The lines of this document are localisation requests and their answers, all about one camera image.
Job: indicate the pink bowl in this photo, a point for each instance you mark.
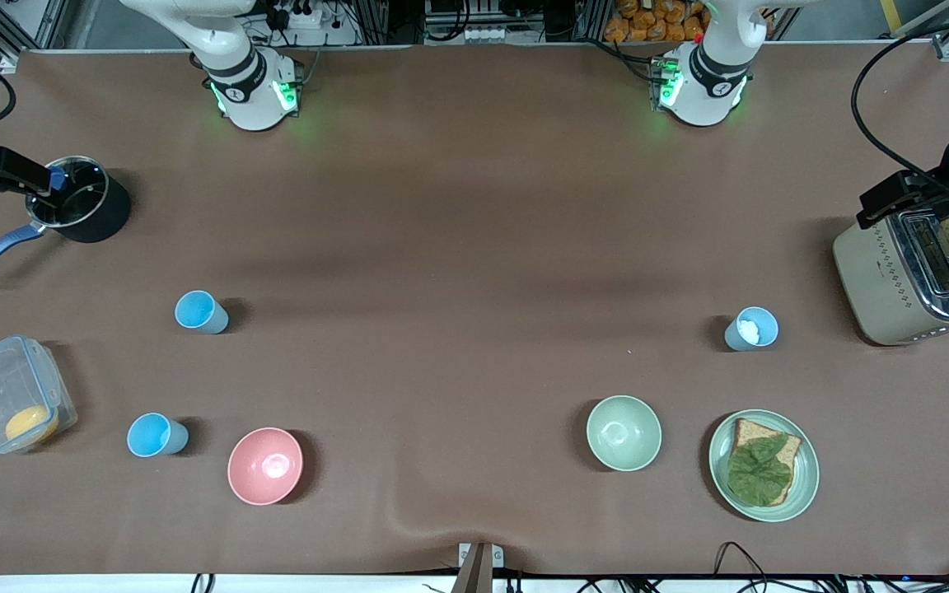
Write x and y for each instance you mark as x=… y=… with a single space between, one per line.
x=265 y=466

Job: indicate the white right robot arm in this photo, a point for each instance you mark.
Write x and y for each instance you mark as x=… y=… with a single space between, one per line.
x=248 y=86

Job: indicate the brown bread slice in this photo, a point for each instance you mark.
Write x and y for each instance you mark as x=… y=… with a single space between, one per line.
x=779 y=436

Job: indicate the pale green bowl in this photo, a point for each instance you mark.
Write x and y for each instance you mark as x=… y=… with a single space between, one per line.
x=623 y=433

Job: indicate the beige and chrome toaster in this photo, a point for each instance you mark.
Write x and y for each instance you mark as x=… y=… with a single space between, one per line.
x=874 y=284

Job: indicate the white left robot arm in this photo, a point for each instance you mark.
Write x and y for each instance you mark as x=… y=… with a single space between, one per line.
x=709 y=78

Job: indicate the white lump in cup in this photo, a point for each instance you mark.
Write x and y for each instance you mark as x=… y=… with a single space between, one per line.
x=748 y=331

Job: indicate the pale green plate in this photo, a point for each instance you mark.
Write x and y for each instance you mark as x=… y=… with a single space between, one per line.
x=806 y=478

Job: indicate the white power strip with plugs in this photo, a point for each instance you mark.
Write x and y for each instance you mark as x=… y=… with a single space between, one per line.
x=301 y=15

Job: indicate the bag of orange snacks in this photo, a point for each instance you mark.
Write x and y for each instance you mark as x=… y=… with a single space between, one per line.
x=652 y=21

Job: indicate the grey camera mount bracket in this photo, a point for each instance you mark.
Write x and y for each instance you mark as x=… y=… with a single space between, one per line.
x=479 y=568

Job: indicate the orange round food piece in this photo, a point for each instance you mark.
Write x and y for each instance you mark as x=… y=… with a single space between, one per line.
x=31 y=423

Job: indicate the green lettuce leaf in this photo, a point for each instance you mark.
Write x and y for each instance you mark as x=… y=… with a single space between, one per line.
x=759 y=471

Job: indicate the blue plastic cup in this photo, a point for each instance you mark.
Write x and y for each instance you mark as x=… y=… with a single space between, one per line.
x=198 y=311
x=153 y=435
x=736 y=339

